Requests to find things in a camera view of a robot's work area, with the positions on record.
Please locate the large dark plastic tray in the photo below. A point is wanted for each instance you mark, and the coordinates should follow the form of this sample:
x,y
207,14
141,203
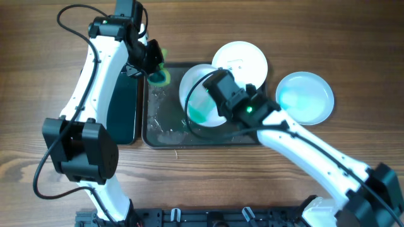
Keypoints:
x,y
163,125

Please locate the white plate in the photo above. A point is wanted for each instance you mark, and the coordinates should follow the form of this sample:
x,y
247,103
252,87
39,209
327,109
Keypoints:
x,y
201,108
245,61
306,97

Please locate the green yellow sponge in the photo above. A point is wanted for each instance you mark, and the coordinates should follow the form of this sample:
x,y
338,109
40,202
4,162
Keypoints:
x,y
156,73

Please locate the small black water container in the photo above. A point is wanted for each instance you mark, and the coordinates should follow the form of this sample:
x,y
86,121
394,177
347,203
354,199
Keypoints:
x,y
113,102

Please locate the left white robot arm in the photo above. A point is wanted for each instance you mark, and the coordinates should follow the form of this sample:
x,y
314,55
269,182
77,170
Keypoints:
x,y
78,142

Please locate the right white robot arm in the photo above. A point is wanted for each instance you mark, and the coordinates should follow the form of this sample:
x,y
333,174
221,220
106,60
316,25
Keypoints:
x,y
359,195

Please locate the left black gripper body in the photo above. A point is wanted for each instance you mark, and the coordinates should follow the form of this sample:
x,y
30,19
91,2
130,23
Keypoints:
x,y
156,58

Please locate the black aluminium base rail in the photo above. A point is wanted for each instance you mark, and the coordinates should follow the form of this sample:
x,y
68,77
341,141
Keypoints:
x,y
245,217

